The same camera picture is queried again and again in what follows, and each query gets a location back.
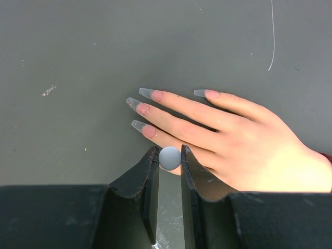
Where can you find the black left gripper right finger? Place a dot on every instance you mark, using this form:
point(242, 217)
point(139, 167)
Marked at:
point(216, 215)

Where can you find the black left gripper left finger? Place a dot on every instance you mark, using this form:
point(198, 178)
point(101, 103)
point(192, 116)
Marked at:
point(122, 214)

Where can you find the mannequin hand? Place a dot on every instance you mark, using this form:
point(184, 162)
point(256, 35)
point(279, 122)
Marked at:
point(242, 143)

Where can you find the red black plaid shirt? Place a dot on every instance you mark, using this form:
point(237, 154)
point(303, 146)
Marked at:
point(329, 158)

